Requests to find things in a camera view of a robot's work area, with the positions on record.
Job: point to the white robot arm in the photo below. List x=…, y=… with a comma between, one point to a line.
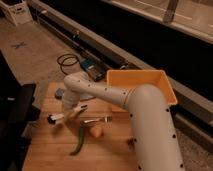
x=155, y=139

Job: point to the blue black electronic box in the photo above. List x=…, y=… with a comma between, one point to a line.
x=92, y=69

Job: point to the yellow plastic bin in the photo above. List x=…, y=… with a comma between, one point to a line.
x=130, y=79

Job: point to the silver metal fork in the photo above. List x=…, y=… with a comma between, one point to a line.
x=101, y=119

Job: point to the green chili pepper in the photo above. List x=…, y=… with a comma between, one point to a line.
x=81, y=136

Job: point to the black chair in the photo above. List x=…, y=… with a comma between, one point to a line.
x=16, y=110

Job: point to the white cardboard box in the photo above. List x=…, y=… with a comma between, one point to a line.
x=18, y=13

